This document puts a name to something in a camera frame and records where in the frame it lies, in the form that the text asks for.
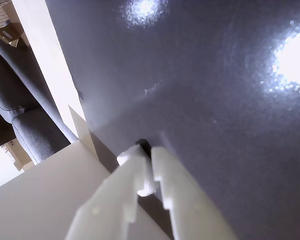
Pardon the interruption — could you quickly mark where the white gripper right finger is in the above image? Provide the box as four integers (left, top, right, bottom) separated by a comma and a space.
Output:
151, 146, 238, 240

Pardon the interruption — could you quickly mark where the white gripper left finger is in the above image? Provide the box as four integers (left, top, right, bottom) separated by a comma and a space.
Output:
64, 146, 151, 240

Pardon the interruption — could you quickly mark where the white gauze roll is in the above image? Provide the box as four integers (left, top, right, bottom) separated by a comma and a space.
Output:
116, 145, 161, 197

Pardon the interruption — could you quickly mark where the grey upholstered sofa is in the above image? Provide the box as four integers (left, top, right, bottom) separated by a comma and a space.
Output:
0, 21, 79, 165

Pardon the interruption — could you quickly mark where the black table mat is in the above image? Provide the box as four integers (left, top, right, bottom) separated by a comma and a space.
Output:
44, 0, 300, 240

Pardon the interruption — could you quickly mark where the brown cardboard box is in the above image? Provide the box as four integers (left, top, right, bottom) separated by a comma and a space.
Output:
0, 21, 31, 49

